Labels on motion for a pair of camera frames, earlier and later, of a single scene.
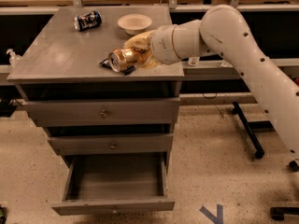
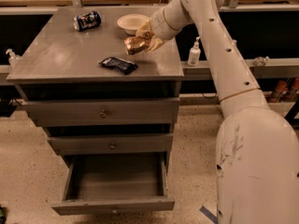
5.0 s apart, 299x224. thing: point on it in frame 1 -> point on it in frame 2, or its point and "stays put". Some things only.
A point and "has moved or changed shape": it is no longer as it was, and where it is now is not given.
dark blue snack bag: [107, 63] stays put
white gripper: [163, 45] -> [161, 27]
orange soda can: [121, 59] has moved or changed shape
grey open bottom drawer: [115, 183] stays put
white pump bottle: [193, 61] stays put
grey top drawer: [104, 112] stays put
